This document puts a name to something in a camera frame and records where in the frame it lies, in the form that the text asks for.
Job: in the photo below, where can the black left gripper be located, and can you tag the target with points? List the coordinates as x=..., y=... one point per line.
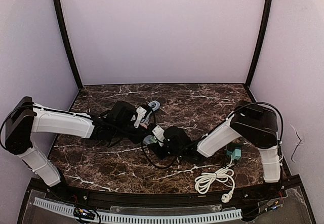
x=146, y=118

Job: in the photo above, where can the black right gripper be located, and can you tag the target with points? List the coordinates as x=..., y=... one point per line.
x=157, y=143

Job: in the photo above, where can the green dual USB charger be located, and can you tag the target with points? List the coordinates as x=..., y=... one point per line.
x=151, y=140

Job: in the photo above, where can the light blue power strip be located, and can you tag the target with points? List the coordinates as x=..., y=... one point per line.
x=145, y=140

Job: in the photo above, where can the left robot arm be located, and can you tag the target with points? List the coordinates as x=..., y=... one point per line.
x=28, y=117

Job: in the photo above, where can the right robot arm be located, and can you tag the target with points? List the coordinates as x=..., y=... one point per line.
x=260, y=123

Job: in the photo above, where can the teal power strip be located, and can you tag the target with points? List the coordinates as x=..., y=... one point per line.
x=233, y=151

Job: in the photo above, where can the small green circuit board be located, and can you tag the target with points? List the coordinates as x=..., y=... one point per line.
x=84, y=214

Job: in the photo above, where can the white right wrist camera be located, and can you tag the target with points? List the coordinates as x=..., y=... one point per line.
x=158, y=133

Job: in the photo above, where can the white slotted cable duct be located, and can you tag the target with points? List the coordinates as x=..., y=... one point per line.
x=141, y=215

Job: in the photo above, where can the black frame post left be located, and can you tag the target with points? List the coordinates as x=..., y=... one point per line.
x=66, y=43

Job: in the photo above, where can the black frame post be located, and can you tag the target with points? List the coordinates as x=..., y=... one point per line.
x=259, y=43
x=66, y=43

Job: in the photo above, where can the black frame post right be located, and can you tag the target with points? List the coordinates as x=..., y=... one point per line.
x=259, y=43

